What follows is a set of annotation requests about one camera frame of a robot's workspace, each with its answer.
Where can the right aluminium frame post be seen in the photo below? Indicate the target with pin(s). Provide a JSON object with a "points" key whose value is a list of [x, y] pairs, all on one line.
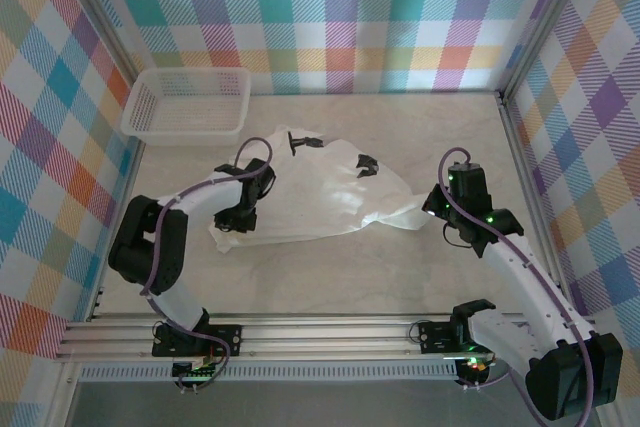
{"points": [[547, 17]]}

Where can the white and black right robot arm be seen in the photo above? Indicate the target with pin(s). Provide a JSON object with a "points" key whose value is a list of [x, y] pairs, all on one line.
{"points": [[525, 277]]}

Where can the right aluminium side rail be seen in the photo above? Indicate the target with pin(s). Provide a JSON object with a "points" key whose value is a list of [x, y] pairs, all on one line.
{"points": [[531, 187]]}

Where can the left aluminium side rail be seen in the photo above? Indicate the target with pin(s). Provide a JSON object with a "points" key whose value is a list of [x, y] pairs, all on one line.
{"points": [[64, 392]]}

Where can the aluminium frame post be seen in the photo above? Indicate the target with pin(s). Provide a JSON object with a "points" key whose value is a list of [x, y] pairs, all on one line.
{"points": [[547, 17], [100, 17]]}

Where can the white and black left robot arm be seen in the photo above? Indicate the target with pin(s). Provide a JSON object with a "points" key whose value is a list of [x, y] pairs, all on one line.
{"points": [[205, 197]]}

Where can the right electronics board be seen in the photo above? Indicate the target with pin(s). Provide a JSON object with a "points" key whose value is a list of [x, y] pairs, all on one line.
{"points": [[475, 366]]}

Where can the white t-shirt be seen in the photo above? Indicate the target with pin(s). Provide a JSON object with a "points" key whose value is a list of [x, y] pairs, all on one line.
{"points": [[325, 197]]}

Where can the left aluminium frame post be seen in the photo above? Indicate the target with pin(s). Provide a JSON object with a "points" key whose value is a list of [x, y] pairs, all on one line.
{"points": [[100, 17]]}

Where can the white perforated plastic basket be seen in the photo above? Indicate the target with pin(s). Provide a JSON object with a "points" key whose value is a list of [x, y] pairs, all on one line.
{"points": [[185, 107]]}

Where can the electronics board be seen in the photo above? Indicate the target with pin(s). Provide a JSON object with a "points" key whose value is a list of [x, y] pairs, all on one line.
{"points": [[195, 372], [475, 366]]}

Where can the aluminium side rail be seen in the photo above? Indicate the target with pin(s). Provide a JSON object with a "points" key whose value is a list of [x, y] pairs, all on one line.
{"points": [[64, 392], [531, 187]]}

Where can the left electronics board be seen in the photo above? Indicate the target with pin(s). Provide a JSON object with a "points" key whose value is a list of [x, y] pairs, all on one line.
{"points": [[195, 372]]}

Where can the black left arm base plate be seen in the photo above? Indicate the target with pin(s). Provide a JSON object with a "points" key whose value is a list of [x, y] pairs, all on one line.
{"points": [[225, 334]]}

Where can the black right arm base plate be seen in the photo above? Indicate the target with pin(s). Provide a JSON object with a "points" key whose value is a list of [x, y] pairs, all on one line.
{"points": [[435, 337]]}

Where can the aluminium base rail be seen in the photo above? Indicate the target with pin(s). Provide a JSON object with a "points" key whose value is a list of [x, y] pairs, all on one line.
{"points": [[325, 337]]}

